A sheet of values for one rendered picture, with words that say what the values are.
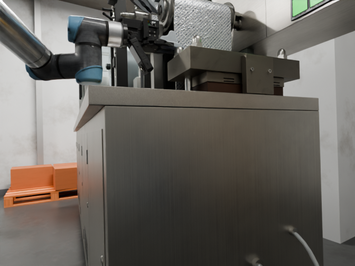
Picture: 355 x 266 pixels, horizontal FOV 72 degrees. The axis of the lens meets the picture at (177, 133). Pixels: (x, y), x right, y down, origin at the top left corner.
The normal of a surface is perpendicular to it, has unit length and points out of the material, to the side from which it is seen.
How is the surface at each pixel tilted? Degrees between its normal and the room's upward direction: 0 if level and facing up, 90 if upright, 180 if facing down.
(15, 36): 132
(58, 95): 90
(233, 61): 90
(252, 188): 90
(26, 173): 90
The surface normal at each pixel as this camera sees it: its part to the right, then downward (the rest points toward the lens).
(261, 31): -0.91, 0.02
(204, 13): 0.40, -0.02
